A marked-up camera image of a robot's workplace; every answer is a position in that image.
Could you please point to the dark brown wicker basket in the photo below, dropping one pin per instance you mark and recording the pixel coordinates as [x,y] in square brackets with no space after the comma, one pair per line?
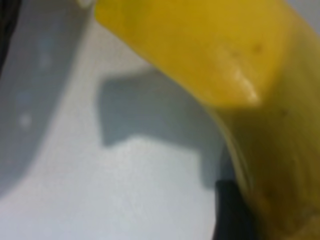
[5,20]

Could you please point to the yellow banana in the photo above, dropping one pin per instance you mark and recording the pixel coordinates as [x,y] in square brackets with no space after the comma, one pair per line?
[200,50]

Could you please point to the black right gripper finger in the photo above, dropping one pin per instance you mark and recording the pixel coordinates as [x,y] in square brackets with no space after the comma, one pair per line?
[231,217]

